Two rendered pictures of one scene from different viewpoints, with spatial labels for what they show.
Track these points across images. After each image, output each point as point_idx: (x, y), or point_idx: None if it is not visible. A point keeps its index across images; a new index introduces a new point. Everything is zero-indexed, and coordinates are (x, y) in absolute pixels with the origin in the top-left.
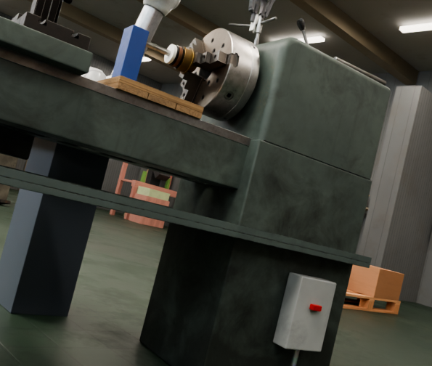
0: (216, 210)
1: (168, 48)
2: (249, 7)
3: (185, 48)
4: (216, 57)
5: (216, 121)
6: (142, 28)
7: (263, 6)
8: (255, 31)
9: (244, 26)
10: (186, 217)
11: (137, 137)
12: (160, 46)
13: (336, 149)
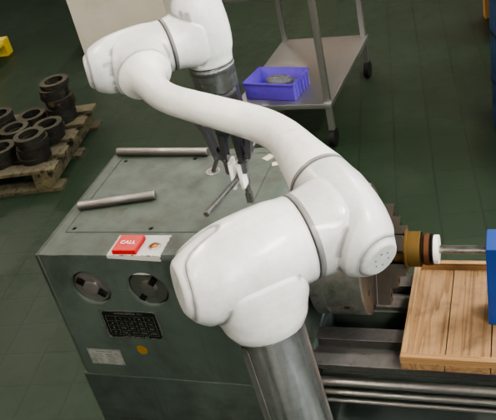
0: None
1: (438, 247)
2: (251, 152)
3: (420, 231)
4: (394, 214)
5: (311, 319)
6: None
7: (227, 140)
8: (238, 184)
9: (229, 192)
10: None
11: None
12: (456, 245)
13: None
